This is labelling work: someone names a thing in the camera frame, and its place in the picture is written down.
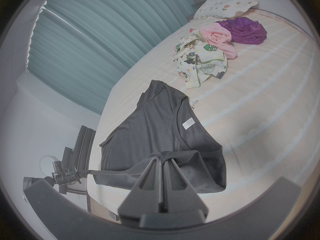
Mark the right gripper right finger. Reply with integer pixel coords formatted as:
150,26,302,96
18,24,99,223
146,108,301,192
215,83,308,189
161,156,209,223

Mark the bed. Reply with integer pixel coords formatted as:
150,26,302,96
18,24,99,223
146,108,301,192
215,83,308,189
86,0,320,224

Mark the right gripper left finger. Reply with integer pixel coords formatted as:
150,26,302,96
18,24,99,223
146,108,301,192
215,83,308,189
118,156,162,223

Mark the pink garment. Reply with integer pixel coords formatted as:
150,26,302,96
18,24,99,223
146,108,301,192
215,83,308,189
189,24,237,59

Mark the blue-green curtain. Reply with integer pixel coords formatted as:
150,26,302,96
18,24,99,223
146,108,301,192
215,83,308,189
41,0,200,69
26,9,140,116

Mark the white printed pillow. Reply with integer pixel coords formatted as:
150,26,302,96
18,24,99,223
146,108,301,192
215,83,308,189
193,0,259,20

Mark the white printed pyjama garment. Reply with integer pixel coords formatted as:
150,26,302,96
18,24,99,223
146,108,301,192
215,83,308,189
172,33,228,90

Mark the purple satin garment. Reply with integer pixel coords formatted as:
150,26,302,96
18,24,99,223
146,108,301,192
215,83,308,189
216,16,267,45

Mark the black T-shirt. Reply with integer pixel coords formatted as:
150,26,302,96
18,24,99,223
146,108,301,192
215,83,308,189
86,79,227,194

